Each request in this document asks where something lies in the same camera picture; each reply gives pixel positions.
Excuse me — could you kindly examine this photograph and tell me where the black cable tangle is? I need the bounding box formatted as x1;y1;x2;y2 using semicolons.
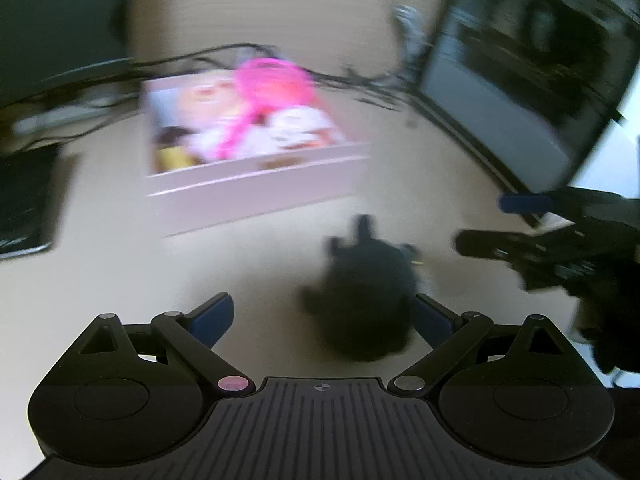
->
0;42;437;127

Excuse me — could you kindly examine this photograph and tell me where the yellow toy cake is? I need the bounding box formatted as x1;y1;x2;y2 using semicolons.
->
152;127;202;174

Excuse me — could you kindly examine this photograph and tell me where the grey power strip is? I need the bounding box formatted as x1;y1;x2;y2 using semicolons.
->
12;102;132;134

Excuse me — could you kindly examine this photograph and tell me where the white cable bundle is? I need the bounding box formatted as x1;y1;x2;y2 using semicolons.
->
392;5;432;62

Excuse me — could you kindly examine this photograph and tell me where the black plush toy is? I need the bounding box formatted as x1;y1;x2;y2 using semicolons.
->
299;214;427;362

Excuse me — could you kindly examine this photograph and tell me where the flat black monitor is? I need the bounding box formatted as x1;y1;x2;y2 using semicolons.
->
0;0;137;107

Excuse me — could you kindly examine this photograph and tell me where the pink storage box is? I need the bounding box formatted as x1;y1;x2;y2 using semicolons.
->
142;57;372;239

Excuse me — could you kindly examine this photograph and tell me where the cream plush cat toy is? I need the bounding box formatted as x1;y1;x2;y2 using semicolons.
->
177;77;347;164

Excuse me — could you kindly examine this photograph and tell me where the curved black monitor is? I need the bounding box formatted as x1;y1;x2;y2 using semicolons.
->
417;0;640;227

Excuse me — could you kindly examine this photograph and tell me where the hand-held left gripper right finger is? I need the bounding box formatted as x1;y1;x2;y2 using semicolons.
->
389;294;568;394

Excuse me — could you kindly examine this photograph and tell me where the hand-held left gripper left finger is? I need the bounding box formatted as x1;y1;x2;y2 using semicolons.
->
77;292;253;394

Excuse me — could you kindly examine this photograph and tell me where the black keyboard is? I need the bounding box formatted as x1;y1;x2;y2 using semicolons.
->
0;142;64;261

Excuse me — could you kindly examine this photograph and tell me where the pink toy racket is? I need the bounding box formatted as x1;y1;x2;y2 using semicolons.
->
215;57;327;162

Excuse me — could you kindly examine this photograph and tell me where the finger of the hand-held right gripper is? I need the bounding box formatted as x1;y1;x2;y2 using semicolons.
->
499;190;576;216
456;229;547;264

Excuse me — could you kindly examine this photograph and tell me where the white cardboard box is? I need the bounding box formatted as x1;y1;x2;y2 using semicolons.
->
542;105;640;232

